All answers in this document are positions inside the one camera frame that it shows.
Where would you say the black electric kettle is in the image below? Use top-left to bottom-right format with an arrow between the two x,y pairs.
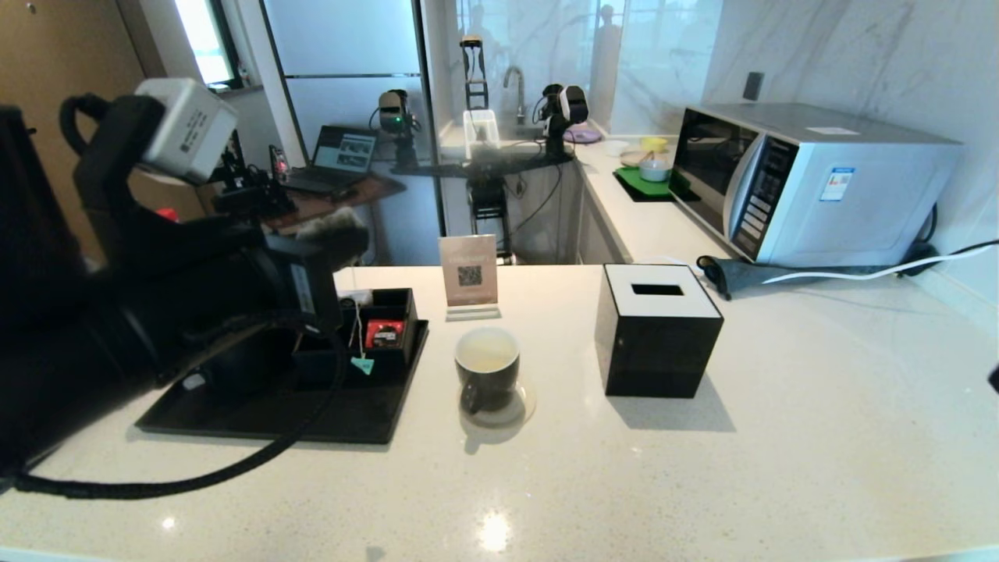
187,328 -> 301,399

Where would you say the clear glass coaster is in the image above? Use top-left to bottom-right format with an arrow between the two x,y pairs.
458,375 -> 538,429

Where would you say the black background robot frame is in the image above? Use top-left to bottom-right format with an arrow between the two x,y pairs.
390,33 -> 578,265

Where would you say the pyramid tea bag with string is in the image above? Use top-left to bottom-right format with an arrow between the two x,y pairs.
297,207 -> 375,377

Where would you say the bright window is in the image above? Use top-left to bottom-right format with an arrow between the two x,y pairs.
173,0 -> 244,90

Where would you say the white dish rack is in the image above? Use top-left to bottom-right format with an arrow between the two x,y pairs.
463,107 -> 501,158

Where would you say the frosted glass door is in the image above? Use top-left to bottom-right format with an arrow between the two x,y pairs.
261,0 -> 442,266

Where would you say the white cable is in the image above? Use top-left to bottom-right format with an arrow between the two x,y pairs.
761,242 -> 999,284

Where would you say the black power cord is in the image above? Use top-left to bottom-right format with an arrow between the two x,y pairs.
904,203 -> 947,268

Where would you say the black serving tray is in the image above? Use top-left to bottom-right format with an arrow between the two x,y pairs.
135,318 -> 430,446

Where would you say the black tissue box white lid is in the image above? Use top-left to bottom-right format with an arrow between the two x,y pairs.
595,263 -> 727,400

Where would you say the brown wooden door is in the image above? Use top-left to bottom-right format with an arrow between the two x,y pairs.
0,0 -> 218,254

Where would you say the green mat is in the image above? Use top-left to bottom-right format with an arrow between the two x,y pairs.
613,164 -> 691,201

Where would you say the QR code sign stand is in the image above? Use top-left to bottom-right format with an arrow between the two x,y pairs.
438,233 -> 502,322

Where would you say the brown wooden desk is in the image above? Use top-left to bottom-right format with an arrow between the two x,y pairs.
261,168 -> 408,266

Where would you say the black compartment organizer box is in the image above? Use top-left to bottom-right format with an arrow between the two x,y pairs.
293,287 -> 420,387

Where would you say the silver microwave oven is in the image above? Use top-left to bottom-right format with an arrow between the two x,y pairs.
670,101 -> 965,268

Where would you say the open laptop computer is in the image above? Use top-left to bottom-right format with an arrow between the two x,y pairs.
285,125 -> 379,194

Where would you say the black white robot gripper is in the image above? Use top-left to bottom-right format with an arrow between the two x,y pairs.
535,82 -> 590,157

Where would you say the grey robot gripper green light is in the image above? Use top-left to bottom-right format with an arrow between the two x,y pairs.
368,87 -> 422,169

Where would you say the red sachet packet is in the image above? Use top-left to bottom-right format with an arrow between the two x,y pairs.
365,318 -> 405,350

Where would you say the dark grey fabric pouch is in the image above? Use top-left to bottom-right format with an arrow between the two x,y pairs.
697,254 -> 937,301

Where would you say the black mug white inside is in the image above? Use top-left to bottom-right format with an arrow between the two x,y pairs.
454,325 -> 521,415

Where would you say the chrome sink faucet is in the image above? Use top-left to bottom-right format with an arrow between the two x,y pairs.
503,64 -> 531,124

